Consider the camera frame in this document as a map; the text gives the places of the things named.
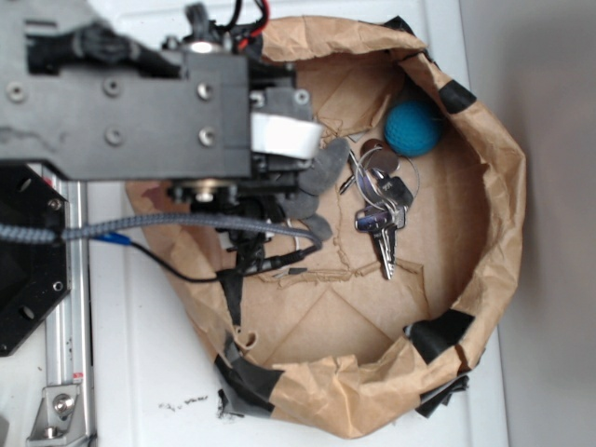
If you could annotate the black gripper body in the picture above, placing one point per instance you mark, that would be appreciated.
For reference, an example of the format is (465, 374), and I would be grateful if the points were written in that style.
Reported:
(284, 146)

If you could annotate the gray plush elephant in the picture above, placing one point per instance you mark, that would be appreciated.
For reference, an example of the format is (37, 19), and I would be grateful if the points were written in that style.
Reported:
(312, 183)

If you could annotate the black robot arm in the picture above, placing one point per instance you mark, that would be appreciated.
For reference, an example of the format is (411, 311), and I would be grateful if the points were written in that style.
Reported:
(95, 105)

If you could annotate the bunch of metal keys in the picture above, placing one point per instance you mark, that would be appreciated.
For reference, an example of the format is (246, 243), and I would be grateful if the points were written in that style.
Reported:
(387, 198)

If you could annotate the blue ball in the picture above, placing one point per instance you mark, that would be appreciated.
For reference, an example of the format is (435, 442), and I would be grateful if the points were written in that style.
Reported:
(413, 128)

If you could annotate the brown paper bag bin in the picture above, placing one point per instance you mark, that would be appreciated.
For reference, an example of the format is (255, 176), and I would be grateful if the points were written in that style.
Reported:
(338, 347)

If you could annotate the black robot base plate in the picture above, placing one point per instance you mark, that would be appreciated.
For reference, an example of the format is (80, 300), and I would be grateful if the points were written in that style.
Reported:
(34, 278)

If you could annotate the aluminium frame rail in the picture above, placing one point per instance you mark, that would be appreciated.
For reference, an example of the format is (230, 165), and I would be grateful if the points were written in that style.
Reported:
(69, 355)

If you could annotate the metal corner bracket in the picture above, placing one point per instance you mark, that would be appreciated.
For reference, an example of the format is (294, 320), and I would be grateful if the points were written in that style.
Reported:
(60, 420)

